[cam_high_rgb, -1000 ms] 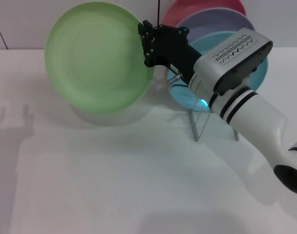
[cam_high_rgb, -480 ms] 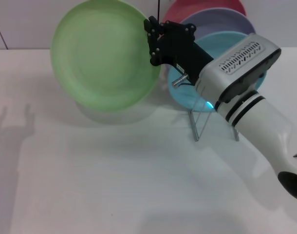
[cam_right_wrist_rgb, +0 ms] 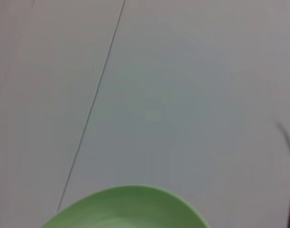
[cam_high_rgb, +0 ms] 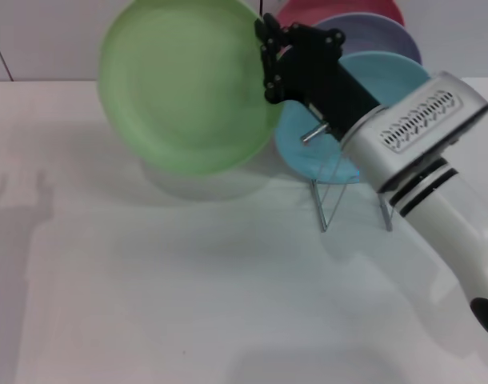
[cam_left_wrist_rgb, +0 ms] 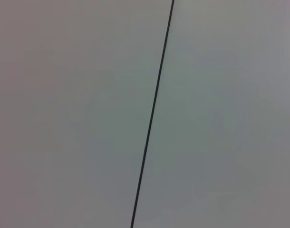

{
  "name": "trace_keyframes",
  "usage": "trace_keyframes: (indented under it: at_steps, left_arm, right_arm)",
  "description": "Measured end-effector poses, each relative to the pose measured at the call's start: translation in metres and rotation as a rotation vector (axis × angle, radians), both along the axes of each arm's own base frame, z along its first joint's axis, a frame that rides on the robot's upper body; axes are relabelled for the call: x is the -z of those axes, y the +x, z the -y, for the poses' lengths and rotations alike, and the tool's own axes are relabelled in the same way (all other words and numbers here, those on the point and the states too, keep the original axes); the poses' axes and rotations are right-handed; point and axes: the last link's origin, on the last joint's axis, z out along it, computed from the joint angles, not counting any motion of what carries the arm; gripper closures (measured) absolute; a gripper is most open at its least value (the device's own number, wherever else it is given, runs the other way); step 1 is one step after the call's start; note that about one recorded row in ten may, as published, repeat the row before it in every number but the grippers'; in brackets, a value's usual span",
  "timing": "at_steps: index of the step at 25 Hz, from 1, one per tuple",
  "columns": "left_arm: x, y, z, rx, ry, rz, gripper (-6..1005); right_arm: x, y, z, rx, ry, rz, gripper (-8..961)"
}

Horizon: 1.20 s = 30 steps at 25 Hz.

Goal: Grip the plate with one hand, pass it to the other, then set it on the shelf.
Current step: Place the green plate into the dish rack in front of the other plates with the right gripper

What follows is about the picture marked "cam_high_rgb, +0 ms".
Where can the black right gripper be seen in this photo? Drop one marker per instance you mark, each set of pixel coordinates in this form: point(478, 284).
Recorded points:
point(324, 80)

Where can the green round plate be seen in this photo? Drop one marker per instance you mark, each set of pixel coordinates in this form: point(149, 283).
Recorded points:
point(184, 88)

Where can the red round plate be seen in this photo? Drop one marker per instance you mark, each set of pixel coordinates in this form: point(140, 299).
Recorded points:
point(348, 8)

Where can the teal round plate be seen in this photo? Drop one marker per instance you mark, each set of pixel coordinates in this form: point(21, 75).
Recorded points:
point(304, 156)

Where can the purple round plate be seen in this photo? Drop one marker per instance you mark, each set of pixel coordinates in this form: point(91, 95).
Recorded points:
point(388, 36)

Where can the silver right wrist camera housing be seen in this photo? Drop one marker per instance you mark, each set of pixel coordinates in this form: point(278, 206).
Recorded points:
point(420, 132)

